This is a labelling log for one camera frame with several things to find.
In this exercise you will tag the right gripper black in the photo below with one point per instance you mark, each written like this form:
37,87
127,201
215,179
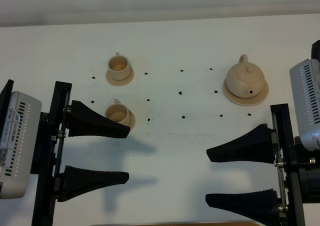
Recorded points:
301,166

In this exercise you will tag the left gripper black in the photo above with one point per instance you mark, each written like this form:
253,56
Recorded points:
81,121

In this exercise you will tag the beige teapot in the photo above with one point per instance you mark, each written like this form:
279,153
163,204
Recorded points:
245,79

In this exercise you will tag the beige teapot saucer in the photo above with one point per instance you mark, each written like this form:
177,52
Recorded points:
247,102

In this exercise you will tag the near beige teacup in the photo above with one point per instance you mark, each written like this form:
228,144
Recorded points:
119,113

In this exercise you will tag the beige teacup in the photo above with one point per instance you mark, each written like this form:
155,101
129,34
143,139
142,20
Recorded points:
119,113
119,67

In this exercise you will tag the near beige cup saucer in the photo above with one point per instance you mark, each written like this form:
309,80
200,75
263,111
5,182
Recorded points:
132,120

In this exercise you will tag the beige cup saucer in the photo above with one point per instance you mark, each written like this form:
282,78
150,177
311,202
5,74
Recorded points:
132,120
119,83

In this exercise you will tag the far beige cup saucer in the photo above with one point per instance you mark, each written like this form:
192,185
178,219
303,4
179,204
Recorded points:
119,83

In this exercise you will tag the far beige teacup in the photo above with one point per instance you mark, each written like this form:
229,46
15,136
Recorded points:
119,67

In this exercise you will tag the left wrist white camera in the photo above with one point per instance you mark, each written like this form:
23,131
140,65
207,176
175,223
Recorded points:
19,122

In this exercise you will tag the wrist white camera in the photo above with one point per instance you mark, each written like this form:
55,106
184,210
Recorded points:
305,84
19,122

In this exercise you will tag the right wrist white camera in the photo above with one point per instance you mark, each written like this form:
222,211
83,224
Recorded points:
305,84

